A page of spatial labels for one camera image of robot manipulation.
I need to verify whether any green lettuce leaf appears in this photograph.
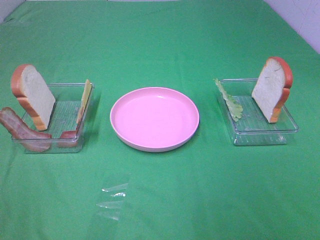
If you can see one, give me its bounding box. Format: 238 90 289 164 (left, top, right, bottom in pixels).
213 78 244 123

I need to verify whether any yellow cheese slice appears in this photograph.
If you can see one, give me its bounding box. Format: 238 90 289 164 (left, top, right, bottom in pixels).
76 79 92 125

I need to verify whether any bacon strip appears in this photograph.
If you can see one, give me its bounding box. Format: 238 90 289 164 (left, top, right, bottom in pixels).
57 123 83 148
0 107 52 153

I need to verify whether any bread slice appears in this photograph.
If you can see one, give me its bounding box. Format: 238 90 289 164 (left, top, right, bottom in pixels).
10 64 56 131
251 56 293 123

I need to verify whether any pink round plate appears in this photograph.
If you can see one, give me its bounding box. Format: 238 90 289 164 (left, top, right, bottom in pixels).
109 87 200 153

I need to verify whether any green table cloth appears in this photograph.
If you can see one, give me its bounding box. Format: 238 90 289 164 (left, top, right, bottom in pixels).
0 0 320 240

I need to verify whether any clear left food container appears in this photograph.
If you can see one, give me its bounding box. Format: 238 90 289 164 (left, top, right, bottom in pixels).
11 82 95 154

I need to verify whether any clear food container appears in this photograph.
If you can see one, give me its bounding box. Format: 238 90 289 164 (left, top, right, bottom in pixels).
217 78 299 146
11 82 95 154

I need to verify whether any clear right food container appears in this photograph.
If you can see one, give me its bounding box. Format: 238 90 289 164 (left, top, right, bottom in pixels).
217 78 299 146

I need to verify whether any clear plastic film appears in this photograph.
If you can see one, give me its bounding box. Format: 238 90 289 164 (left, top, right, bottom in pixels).
95 173 130 222

